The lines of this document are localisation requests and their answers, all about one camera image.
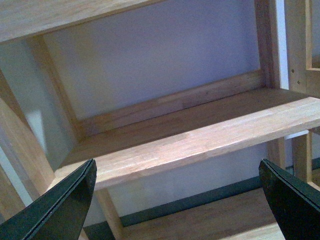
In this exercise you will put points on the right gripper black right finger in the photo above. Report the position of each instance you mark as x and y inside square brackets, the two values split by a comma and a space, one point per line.
[294, 203]

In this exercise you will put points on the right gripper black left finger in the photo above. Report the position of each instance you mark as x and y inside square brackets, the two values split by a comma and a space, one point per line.
[60, 213]

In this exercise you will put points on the wooden shelf unit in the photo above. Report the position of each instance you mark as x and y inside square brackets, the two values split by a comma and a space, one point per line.
[159, 135]
[303, 78]

